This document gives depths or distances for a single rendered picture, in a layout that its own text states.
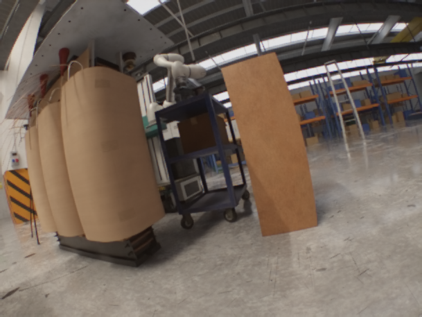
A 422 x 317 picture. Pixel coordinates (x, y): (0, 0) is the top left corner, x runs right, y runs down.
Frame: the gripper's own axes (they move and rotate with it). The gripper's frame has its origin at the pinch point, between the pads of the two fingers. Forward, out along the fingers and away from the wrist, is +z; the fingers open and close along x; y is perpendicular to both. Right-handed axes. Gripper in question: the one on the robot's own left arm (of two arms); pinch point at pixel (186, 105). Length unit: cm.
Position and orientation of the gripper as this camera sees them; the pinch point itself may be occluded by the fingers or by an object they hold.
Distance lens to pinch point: 141.8
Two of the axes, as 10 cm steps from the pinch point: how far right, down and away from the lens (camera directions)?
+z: 2.4, 9.7, 0.0
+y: 7.1, -1.8, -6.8
